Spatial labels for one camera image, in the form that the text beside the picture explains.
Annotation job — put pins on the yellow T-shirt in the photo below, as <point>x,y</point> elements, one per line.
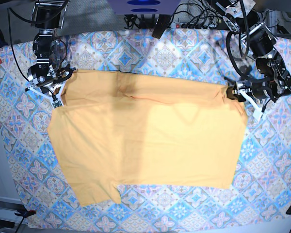
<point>121,128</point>

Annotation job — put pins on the white power strip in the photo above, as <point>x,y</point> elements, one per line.
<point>178,25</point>

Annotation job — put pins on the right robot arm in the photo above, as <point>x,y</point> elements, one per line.
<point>46,75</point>

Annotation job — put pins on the patterned blue tablecloth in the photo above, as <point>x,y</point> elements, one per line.
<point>29,171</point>

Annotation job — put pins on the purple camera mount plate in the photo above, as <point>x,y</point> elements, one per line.
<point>127,7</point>

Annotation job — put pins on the orange black clamp bottom left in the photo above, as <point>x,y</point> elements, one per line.
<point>24,214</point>

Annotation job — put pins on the white rail bottom left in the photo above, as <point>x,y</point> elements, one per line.
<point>8,208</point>

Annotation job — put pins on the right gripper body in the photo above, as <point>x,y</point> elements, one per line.
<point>52,85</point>

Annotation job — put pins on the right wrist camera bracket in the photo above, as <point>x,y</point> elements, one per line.
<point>54,101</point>

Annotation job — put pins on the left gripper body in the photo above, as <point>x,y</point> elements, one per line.
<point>257,91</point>

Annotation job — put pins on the black clamp top centre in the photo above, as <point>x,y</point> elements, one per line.
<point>161,25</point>

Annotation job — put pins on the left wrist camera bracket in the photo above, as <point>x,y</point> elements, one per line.
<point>258,113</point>

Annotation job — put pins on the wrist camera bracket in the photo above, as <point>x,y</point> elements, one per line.
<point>54,101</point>
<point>258,113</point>

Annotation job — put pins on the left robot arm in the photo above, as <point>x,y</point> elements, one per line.
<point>255,37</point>

